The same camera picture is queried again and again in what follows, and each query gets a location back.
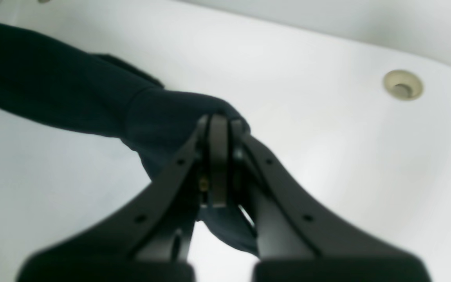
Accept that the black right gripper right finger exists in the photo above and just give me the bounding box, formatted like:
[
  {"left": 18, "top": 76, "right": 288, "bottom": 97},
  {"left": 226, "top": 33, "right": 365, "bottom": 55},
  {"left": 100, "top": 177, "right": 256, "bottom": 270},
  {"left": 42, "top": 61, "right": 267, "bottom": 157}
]
[{"left": 231, "top": 120, "right": 431, "bottom": 282}]

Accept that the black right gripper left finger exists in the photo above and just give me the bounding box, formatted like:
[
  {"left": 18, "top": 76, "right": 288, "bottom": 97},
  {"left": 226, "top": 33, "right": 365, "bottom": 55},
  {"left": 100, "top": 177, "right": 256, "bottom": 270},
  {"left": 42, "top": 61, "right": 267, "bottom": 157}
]
[{"left": 17, "top": 114, "right": 228, "bottom": 282}]

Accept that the black T-shirt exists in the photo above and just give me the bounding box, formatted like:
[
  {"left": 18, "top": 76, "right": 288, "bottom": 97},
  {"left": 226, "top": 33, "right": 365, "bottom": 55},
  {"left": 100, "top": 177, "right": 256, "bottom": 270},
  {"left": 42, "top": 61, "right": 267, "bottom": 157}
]
[{"left": 0, "top": 18, "right": 259, "bottom": 257}]

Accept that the right table grommet hole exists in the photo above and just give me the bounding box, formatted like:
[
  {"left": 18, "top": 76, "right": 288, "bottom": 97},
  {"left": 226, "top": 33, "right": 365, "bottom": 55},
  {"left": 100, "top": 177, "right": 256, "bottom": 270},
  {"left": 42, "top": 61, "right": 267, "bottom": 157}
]
[{"left": 382, "top": 69, "right": 424, "bottom": 101}]

